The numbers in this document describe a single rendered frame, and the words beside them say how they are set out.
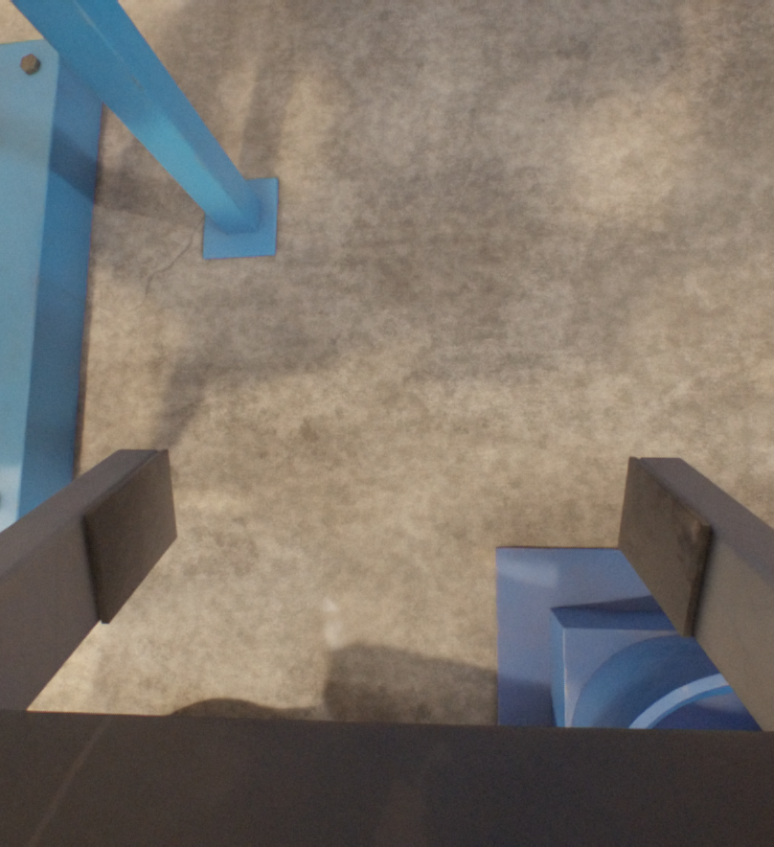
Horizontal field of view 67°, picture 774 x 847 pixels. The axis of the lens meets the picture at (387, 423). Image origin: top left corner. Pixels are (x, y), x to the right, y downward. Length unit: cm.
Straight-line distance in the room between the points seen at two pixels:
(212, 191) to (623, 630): 82
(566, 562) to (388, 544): 27
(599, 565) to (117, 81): 87
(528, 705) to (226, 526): 53
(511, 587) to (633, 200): 63
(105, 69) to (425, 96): 56
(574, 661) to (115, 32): 87
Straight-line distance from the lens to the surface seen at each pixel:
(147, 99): 81
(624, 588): 95
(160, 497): 16
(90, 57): 78
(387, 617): 95
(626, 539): 17
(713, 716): 86
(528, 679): 95
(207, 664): 105
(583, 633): 80
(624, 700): 70
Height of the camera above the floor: 92
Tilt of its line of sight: 79 degrees down
